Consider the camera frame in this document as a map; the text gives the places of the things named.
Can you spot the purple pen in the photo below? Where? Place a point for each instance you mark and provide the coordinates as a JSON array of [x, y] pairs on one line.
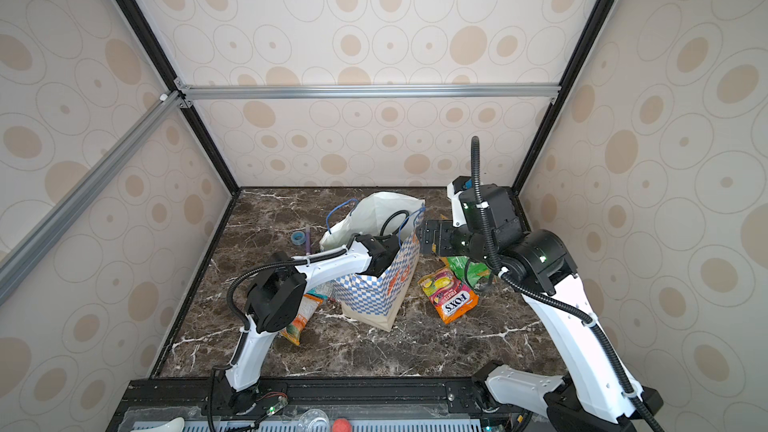
[[308, 241]]

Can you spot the red emergency button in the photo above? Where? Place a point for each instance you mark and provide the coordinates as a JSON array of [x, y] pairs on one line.
[[341, 425]]

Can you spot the blue tape roll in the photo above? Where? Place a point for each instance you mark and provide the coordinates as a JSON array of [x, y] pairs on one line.
[[298, 238]]

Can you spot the green corn snack bag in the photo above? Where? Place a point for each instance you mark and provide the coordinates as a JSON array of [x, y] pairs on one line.
[[473, 274]]

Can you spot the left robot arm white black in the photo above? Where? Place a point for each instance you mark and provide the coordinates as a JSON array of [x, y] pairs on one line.
[[267, 298]]

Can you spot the orange Foxs candy bag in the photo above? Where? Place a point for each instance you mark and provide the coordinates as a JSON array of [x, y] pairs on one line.
[[450, 297]]

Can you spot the orange white snack pack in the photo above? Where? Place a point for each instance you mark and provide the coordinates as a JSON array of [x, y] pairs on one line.
[[308, 306]]

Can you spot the aluminium rail back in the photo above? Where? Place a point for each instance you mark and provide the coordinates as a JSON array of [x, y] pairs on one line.
[[380, 91]]

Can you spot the aluminium rail left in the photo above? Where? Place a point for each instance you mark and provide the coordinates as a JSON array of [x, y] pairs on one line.
[[23, 259]]

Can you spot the aluminium rail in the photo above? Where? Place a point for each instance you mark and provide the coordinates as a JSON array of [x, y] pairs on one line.
[[380, 91], [23, 259]]

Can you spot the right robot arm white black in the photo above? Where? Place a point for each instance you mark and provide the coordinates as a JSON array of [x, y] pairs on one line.
[[598, 392]]

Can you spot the black corner frame post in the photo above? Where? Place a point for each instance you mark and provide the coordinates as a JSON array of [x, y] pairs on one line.
[[584, 45], [131, 11]]

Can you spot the black corner frame post left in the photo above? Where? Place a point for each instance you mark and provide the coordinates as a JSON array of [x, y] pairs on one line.
[[131, 11]]

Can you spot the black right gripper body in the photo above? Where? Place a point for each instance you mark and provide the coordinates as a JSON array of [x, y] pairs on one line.
[[449, 241]]

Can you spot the black corner frame post right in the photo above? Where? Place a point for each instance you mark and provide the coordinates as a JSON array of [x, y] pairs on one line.
[[584, 45]]

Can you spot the clear plastic cup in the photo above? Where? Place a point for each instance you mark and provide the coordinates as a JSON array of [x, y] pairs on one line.
[[313, 420]]

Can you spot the teal white snack pack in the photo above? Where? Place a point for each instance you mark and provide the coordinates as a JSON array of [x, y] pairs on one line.
[[323, 291]]

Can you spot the blue checkered paper bag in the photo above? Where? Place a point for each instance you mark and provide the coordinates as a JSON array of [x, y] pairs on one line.
[[391, 219]]

